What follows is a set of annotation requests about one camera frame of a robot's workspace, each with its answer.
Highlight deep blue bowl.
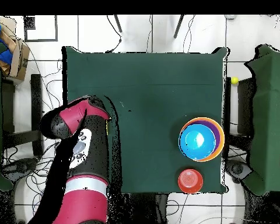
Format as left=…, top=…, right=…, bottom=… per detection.
left=177, top=123, right=217, bottom=161

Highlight purple bowl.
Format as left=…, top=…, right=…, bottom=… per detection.
left=194, top=120, right=222, bottom=151

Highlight large yellow bowl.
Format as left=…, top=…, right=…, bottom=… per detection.
left=178, top=117, right=225, bottom=162

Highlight dark green tablecloth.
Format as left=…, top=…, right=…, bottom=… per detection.
left=61, top=45, right=230, bottom=194

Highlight small orange bowl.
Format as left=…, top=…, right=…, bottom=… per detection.
left=177, top=169, right=204, bottom=195

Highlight black tripod leg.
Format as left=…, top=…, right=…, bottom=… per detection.
left=173, top=15, right=185, bottom=39
left=113, top=15, right=123, bottom=33

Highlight black bench stand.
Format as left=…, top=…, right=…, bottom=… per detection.
left=1, top=73, right=44, bottom=157

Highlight cardboard box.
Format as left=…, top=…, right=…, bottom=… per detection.
left=0, top=16, right=30, bottom=81

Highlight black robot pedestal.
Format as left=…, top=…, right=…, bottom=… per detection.
left=121, top=192, right=170, bottom=224

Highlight black floor cable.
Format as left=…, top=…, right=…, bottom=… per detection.
left=106, top=15, right=123, bottom=53

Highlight tangle of black cables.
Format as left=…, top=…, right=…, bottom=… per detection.
left=1, top=53, right=69, bottom=215

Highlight black pedestal foot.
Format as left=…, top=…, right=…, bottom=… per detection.
left=225, top=158, right=254, bottom=184
left=2, top=157, right=39, bottom=180

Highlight black square floor frame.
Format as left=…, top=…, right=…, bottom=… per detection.
left=23, top=15, right=59, bottom=43

